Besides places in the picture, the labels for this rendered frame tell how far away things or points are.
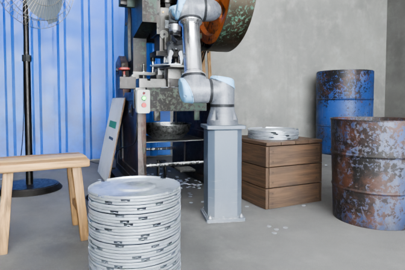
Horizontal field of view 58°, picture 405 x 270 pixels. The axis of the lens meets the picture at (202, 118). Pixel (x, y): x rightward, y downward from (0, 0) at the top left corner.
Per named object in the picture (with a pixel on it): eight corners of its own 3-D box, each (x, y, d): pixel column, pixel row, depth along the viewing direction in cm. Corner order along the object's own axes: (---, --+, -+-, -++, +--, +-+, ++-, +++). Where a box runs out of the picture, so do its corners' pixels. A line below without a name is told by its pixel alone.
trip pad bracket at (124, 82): (136, 108, 216) (136, 75, 216) (120, 108, 213) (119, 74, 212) (134, 108, 222) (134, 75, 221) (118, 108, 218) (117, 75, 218)
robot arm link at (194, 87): (214, 99, 168) (206, -8, 179) (182, 99, 164) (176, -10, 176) (208, 106, 179) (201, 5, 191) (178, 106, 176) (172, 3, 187)
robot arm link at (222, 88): (238, 103, 172) (238, 75, 171) (210, 104, 169) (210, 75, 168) (230, 103, 184) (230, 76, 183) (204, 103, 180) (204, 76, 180)
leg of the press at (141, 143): (148, 196, 215) (147, 42, 211) (128, 198, 211) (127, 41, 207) (122, 169, 301) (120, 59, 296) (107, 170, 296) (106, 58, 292)
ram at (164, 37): (183, 50, 240) (182, 5, 238) (161, 49, 234) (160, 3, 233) (175, 53, 256) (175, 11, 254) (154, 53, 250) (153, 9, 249)
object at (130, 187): (197, 184, 122) (197, 181, 122) (138, 205, 98) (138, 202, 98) (132, 175, 138) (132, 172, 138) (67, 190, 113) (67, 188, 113)
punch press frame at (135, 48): (210, 163, 237) (210, -48, 230) (144, 167, 221) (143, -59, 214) (173, 148, 310) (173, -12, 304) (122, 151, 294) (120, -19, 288)
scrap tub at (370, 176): (446, 225, 166) (449, 119, 164) (376, 238, 150) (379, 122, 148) (372, 201, 205) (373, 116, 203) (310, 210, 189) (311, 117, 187)
